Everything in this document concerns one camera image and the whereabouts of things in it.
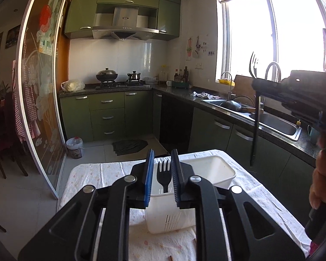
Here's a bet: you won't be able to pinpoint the condiment bottles group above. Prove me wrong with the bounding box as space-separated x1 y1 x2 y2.
158 65 190 89

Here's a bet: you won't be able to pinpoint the black gas stove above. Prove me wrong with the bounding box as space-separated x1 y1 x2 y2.
95 80 150 90

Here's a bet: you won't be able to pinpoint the green lower cabinets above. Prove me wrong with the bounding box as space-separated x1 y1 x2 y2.
60 87 318 223

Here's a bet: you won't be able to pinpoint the small steel faucet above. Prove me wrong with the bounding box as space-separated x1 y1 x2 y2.
221 71 233 101

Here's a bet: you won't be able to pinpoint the red checkered apron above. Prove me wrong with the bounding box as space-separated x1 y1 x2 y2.
12 60 40 142

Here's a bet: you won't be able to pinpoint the right hand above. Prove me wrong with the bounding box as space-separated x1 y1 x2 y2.
309 132 326 210

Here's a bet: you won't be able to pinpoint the yellow sponge holder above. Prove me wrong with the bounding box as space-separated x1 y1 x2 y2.
218 79 235 87

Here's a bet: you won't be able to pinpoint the tall steel faucet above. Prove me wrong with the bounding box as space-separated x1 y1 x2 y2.
264 61 281 82

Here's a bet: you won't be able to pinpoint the stainless steel double sink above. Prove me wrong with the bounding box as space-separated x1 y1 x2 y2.
202 100 302 141

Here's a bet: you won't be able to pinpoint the green upper cabinets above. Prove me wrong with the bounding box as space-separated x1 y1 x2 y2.
65 0 181 41

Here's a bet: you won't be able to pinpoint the black wok with lid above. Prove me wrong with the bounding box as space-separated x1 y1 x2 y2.
96 68 118 82

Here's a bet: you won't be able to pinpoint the small steel pot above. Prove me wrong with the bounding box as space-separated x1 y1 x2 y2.
127 71 141 81

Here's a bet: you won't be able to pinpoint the black pan in sink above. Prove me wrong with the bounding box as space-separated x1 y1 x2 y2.
220 100 256 113

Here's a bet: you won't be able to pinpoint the white floral tablecloth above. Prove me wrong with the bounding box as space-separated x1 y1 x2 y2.
59 150 311 260

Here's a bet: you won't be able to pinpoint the black plastic fork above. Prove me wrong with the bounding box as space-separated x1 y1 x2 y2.
156 161 172 193

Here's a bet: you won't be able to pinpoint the white plastic utensil holder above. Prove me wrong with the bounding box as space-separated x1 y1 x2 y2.
145 155 237 235

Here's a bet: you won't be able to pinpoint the wooden cutting board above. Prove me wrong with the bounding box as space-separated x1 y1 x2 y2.
232 75 256 101

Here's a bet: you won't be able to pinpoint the window frame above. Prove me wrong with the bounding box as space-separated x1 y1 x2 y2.
215 0 326 81

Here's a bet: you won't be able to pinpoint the green mug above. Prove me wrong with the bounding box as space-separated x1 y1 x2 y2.
307 125 320 145

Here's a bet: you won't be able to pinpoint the crumpled dish cloth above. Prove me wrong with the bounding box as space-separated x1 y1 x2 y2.
190 91 221 100

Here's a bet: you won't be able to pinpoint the white trash bin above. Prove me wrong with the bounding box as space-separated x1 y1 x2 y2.
66 137 83 159

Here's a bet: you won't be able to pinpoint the green cabinets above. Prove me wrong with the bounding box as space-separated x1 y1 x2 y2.
60 87 318 223
65 0 181 41

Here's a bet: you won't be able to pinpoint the white plastic bag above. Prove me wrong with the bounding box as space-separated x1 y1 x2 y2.
60 80 85 92

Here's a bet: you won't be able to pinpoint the dark floor mat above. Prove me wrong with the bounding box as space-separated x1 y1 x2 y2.
112 139 148 156

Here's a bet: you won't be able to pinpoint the glass sliding door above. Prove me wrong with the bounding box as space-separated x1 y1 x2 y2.
15 0 66 199

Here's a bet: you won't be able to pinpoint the steel range hood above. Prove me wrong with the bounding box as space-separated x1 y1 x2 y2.
92 5 159 41

